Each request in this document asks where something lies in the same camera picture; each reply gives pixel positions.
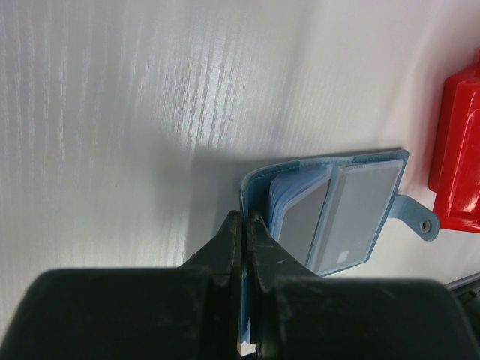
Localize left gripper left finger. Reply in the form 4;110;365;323
1;211;242;359

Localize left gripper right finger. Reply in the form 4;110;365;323
245;212;479;359

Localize blue leather card holder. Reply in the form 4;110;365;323
238;148;441;344

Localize red plastic bin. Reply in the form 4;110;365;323
428;58;479;233

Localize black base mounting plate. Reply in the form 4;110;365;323
446;273;480;314

